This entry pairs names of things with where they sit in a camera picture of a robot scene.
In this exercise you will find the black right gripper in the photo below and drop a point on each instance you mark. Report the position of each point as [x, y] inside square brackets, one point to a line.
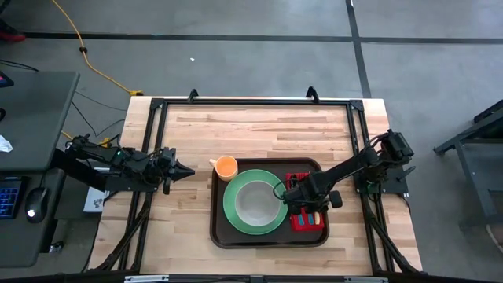
[306, 198]

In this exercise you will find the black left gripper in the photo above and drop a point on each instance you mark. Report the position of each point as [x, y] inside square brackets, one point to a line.
[168, 170]

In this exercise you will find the red cloth napkin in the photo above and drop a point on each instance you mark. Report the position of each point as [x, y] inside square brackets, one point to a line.
[294, 226]

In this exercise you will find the orange plastic cup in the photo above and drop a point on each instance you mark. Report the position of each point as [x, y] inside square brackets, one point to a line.
[226, 167]

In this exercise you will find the grey plastic bowl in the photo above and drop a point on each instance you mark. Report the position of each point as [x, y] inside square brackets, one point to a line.
[257, 204]

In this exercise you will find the green plastic plate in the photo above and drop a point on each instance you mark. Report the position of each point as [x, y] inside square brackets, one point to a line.
[228, 202]

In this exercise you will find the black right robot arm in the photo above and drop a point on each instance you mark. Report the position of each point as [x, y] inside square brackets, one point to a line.
[346, 169]

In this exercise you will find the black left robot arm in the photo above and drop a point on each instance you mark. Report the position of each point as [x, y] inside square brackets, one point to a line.
[118, 161]

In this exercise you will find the dark brown plastic tray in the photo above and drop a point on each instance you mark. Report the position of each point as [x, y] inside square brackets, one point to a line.
[220, 236]

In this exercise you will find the white printed box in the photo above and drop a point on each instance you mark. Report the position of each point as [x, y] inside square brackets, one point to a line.
[94, 202]

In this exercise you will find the small metal desk clamp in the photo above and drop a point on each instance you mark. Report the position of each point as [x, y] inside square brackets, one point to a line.
[57, 247]

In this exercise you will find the black computer mouse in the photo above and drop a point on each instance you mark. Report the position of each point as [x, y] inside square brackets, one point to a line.
[37, 204]

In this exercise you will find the grey computer desk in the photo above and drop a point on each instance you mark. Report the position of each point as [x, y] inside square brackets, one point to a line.
[35, 118]

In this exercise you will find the black keyboard with blue light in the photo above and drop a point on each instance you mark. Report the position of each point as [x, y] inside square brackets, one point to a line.
[8, 200]

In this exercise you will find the white crumpled tissue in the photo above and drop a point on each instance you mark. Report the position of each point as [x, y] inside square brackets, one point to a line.
[4, 145]

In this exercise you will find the dark grey metal table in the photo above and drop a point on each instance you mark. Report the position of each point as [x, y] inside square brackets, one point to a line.
[491, 123]

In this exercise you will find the dark device with screen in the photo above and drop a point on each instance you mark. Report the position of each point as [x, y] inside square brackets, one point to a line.
[4, 80]

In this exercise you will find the person's red shoe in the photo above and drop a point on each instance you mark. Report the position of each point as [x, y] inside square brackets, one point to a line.
[12, 36]

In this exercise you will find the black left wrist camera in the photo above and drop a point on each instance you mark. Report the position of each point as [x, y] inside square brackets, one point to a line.
[168, 152]

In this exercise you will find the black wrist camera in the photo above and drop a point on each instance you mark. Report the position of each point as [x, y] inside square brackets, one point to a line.
[168, 152]
[336, 199]

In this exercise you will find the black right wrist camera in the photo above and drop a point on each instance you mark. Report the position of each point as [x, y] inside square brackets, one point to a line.
[336, 199]

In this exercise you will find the black frame clamp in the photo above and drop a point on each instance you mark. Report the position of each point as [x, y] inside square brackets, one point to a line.
[312, 94]
[193, 95]

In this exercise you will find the black aluminium table frame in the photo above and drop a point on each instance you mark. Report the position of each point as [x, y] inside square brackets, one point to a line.
[255, 102]

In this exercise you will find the silver metal bracket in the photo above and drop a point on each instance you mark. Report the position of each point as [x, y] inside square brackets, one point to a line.
[145, 279]
[365, 280]

